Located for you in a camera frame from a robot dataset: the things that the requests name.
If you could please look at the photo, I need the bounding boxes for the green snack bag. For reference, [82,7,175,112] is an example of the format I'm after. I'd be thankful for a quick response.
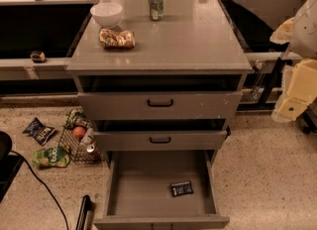
[32,147,70,168]

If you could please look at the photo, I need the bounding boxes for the grey bottom drawer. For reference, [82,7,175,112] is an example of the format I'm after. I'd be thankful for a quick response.
[94,151,230,230]

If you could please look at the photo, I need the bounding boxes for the blue chip bag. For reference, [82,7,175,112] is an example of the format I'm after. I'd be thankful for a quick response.
[23,117,55,146]

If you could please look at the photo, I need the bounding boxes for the white bowl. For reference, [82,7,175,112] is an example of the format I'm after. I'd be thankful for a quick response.
[90,2,123,28]

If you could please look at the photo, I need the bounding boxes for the grey drawer cabinet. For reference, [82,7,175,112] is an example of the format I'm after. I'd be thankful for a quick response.
[64,0,254,230]

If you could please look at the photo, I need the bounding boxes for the black bar object on floor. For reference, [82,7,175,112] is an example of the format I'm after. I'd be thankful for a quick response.
[75,195,94,230]

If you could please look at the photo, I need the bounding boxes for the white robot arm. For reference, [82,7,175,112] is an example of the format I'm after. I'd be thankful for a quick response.
[269,0,317,123]

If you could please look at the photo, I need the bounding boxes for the green bag in basket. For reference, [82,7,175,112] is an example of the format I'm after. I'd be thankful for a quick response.
[63,109,86,129]

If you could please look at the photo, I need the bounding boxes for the grey middle drawer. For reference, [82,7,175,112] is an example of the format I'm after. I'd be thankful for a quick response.
[94,131,227,151]

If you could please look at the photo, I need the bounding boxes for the grey top drawer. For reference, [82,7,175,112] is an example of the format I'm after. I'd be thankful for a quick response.
[78,92,242,120]

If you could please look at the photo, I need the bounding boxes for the small tape measure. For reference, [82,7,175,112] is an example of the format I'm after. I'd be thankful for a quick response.
[30,51,46,63]

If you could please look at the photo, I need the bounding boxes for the black device at left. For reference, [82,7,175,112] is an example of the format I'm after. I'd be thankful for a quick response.
[0,131,23,202]

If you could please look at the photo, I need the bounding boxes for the green soda can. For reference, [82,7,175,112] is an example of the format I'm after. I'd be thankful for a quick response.
[149,0,163,21]

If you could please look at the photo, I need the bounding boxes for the wire basket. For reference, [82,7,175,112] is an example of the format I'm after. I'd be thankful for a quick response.
[58,129,103,164]

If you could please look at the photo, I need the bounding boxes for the black cable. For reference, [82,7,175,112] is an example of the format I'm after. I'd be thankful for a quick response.
[9,149,71,230]

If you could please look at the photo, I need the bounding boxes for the orange fruit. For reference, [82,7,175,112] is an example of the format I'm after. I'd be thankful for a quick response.
[72,126,86,139]

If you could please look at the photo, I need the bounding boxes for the brown snack bag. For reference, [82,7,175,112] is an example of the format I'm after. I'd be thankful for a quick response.
[99,29,136,49]

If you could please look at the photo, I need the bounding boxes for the grey drawer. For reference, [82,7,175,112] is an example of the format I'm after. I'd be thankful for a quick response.
[78,92,242,120]
[94,131,227,151]
[94,151,230,230]

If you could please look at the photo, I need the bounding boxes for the white bottle in basket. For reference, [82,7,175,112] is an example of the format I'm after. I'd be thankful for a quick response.
[80,128,94,146]

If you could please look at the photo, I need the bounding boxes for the dark blue rxbar wrapper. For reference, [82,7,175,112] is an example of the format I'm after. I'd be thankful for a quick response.
[170,180,193,197]

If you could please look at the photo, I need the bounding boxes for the black stand with tray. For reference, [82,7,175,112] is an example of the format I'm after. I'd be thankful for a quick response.
[231,0,317,135]

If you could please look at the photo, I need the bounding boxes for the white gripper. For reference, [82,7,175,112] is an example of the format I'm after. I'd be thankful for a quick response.
[269,18,317,120]

